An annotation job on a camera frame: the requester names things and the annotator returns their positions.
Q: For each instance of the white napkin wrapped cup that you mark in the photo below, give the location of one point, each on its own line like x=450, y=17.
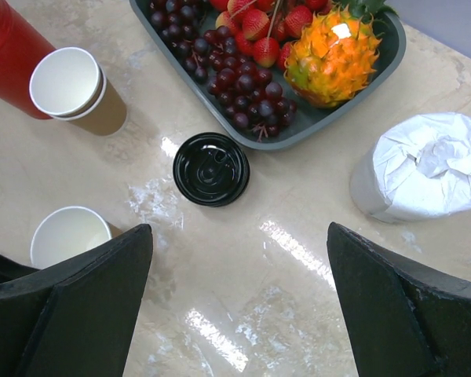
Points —
x=417, y=170

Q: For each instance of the dark grape bunch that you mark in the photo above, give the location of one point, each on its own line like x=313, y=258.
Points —
x=247, y=93

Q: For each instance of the red plastic cup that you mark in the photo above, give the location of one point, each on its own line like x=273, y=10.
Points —
x=22, y=47

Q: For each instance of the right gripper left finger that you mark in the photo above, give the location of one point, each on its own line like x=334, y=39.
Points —
x=75, y=318

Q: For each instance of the orange spiky fruit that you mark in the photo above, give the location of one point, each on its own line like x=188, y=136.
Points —
x=335, y=56

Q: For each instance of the stacked brown paper cups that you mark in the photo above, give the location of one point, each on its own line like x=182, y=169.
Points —
x=70, y=85

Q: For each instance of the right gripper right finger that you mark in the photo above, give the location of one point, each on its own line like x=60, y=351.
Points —
x=403, y=318

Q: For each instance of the red strawberries pile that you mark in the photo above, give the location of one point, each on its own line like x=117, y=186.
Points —
x=264, y=30

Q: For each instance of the dark green fruit tray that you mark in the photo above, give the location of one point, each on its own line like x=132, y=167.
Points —
x=308, y=119

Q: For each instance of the brown paper coffee cup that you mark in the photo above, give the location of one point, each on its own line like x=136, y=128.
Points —
x=68, y=232

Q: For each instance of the stacked black lids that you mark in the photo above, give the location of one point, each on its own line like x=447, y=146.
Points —
x=211, y=170

